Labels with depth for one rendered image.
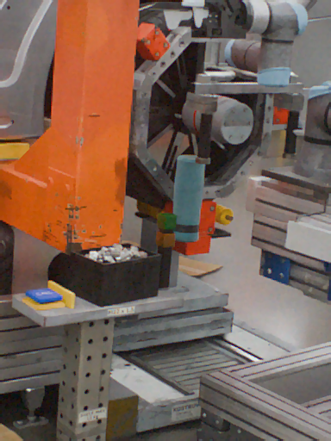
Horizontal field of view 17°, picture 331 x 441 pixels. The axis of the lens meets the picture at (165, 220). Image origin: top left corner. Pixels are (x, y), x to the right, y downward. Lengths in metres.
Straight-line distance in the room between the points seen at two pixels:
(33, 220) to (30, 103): 0.44
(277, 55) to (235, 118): 0.85
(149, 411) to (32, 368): 0.36
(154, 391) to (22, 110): 0.94
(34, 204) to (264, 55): 0.92
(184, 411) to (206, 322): 0.54
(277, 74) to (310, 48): 1.54
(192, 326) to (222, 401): 0.74
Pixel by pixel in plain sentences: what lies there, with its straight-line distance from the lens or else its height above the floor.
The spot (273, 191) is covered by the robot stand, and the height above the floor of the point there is 0.76.
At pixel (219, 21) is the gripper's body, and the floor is 1.20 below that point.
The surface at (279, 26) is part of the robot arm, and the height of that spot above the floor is 1.20.
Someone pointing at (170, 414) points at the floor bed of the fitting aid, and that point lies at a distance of 3.26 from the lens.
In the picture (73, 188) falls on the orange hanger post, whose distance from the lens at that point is 2.97.
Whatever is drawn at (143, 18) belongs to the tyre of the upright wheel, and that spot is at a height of 1.13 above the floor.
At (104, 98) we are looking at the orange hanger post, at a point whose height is 0.95.
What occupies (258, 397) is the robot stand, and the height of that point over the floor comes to 0.23.
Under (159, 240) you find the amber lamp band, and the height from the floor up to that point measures 0.59.
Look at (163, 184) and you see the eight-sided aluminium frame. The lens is 3.46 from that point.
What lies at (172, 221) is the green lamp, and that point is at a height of 0.64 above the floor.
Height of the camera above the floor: 1.35
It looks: 14 degrees down
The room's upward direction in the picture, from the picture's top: 5 degrees clockwise
